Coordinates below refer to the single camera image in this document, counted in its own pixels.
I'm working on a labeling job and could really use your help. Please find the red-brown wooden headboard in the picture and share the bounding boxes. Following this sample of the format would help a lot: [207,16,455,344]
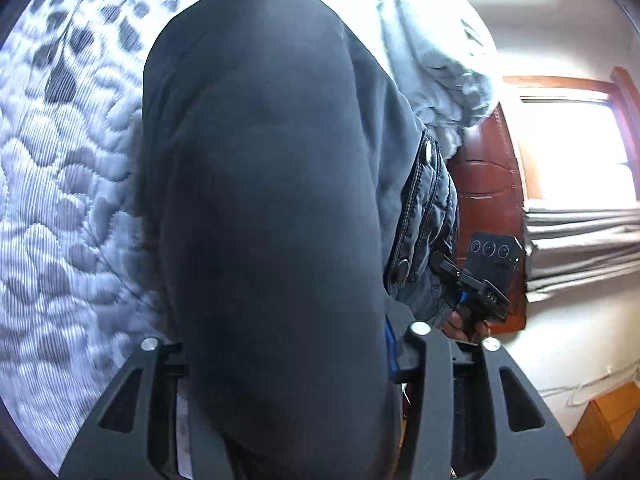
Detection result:
[444,102,528,336]

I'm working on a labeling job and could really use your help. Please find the right hand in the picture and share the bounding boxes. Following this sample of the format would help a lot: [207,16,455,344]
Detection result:
[442,311,490,344]

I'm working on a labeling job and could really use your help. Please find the quilted floral bedspread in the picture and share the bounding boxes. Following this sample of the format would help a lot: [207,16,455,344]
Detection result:
[1,0,195,474]

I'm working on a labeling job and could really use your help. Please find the folded grey duvet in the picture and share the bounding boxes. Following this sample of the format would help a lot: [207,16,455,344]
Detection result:
[378,0,499,160]

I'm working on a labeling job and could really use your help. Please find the wooden window above headboard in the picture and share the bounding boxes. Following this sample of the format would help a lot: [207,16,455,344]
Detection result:
[502,66,639,209]

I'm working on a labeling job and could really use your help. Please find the grey curtain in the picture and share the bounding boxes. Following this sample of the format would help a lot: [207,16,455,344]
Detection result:
[524,200,639,304]

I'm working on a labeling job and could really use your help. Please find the black pants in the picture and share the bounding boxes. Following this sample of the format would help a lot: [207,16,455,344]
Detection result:
[140,0,458,479]

